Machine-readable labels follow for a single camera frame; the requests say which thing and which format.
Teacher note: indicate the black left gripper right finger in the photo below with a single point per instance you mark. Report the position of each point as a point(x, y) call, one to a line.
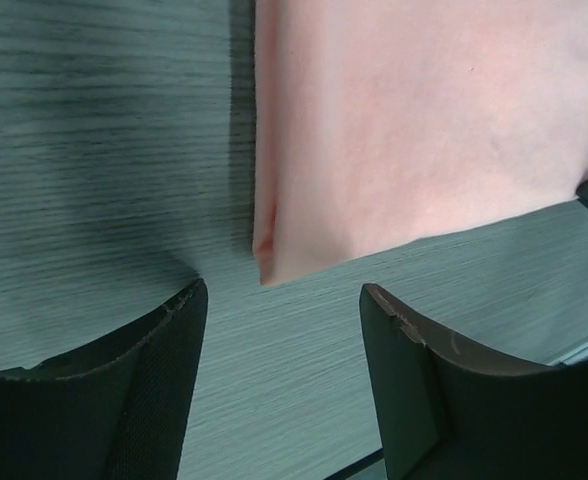
point(449, 407)

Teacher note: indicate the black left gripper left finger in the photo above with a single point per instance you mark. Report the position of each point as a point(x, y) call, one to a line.
point(115, 408)

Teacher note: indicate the pink t shirt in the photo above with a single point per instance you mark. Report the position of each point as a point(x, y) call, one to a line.
point(383, 122)

